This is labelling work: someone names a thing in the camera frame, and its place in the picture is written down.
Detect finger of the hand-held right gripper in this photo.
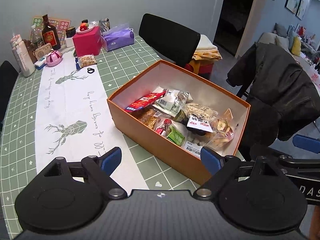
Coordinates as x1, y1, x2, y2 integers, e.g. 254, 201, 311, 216
250, 144, 320, 172
292, 134, 320, 149

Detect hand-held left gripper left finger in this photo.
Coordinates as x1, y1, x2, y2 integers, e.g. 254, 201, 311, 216
40, 147, 127, 200

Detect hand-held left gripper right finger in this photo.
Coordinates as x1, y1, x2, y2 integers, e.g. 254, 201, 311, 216
194, 146, 283, 200

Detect white ball candy packet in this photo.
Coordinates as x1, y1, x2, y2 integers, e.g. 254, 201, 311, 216
182, 135, 208, 154

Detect dried fruit chips packet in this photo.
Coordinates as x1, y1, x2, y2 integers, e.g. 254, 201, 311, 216
205, 108, 238, 150

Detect white snack packet orange sticks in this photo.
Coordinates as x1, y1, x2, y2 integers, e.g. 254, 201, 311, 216
186, 114, 213, 133

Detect green pea snack packet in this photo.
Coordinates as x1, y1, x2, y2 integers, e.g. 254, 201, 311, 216
165, 125, 187, 146

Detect orange cardboard box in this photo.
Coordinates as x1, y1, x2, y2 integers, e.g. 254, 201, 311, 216
107, 60, 251, 186

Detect puffed rice cake packet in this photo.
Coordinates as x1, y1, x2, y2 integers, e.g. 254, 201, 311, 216
182, 102, 218, 120

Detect black snack packet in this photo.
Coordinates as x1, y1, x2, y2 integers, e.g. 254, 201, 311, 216
174, 110, 213, 137

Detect yellow waffle chips packet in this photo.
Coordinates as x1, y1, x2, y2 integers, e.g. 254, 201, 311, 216
136, 108, 163, 130

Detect red-capped candy bottle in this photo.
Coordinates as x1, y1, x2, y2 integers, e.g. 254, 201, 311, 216
155, 119, 173, 137

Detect red snack packet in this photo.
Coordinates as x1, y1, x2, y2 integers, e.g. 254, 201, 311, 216
124, 91, 167, 113

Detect white barcode snack packet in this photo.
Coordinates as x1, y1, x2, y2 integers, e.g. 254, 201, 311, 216
152, 87, 190, 117

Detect dark jacket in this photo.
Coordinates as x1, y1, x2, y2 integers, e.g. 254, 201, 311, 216
226, 42, 320, 142

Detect white plastic bag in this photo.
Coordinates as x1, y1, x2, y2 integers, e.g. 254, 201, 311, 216
306, 64, 320, 85

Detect white deer table runner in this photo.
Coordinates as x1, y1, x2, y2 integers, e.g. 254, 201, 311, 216
35, 52, 150, 190

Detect red stool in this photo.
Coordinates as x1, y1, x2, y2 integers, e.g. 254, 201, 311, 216
185, 61, 214, 79

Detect green checked tablecloth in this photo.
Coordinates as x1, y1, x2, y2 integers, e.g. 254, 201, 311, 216
0, 36, 248, 240

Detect yellow cushion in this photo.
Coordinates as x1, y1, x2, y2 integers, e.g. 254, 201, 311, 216
291, 36, 302, 55

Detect peanut snack packet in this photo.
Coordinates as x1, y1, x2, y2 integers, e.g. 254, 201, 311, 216
74, 54, 97, 69

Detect yellow folded cloth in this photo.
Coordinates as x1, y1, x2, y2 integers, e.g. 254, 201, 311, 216
192, 49, 223, 62

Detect grey sofa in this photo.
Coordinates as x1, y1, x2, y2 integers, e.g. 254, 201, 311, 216
257, 22, 320, 63

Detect cream folded cloth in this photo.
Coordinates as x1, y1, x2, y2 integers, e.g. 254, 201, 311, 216
195, 34, 218, 53

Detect pink round container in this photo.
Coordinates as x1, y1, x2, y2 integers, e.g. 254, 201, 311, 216
46, 49, 63, 67

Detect white and blue box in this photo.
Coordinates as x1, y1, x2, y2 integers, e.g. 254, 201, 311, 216
34, 57, 48, 69

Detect pink gift box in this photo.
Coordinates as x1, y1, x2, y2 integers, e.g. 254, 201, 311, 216
72, 26, 102, 57

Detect purple tissue pack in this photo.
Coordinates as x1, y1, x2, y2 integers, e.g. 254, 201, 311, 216
101, 23, 134, 52

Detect wooden radio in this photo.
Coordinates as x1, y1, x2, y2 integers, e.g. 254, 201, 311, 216
32, 43, 53, 61

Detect black chair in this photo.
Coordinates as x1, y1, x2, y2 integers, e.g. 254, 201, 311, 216
0, 60, 19, 123
138, 13, 201, 68

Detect white cylinder bottle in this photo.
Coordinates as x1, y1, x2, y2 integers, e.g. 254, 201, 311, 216
10, 35, 36, 77

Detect plate with strawberry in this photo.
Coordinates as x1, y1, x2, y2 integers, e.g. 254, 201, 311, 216
76, 22, 94, 34

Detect dark liquor bottle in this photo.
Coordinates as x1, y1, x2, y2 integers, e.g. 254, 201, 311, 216
42, 14, 61, 50

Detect dotted card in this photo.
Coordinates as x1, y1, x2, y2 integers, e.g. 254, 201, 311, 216
32, 17, 71, 43

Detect clear plastic water bottle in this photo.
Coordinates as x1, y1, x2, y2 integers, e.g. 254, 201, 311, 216
30, 25, 43, 47

